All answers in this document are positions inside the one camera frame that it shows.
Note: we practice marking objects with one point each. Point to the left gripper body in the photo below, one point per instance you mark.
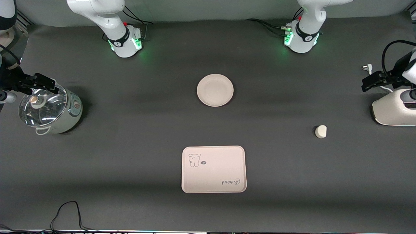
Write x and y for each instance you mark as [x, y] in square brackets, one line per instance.
[391, 78]

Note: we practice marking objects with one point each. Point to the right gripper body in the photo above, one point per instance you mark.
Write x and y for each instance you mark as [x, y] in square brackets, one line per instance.
[9, 79]

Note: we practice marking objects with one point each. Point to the white steamed bun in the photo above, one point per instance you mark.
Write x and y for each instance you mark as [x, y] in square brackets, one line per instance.
[321, 131]

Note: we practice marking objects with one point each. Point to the round beige plate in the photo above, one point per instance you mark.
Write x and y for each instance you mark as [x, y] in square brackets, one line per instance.
[215, 90]

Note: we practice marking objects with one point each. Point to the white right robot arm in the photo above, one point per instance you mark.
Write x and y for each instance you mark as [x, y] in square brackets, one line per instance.
[110, 19]

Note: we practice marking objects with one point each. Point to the beige rectangular rabbit tray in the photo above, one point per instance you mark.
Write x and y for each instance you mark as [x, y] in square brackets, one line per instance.
[214, 172]

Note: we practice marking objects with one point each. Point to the glass pot lid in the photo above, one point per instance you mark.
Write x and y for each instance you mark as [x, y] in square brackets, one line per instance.
[42, 113]

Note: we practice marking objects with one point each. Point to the white toaster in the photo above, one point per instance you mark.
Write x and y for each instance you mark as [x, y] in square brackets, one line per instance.
[390, 112]

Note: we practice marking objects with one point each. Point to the pale green electric pot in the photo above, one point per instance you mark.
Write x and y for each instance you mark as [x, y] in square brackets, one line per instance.
[73, 112]

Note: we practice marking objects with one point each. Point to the beige round background object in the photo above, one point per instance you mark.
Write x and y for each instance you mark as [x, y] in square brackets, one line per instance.
[6, 39]

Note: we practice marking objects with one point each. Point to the aluminium frame rail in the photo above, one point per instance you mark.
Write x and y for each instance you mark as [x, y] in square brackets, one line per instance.
[24, 19]

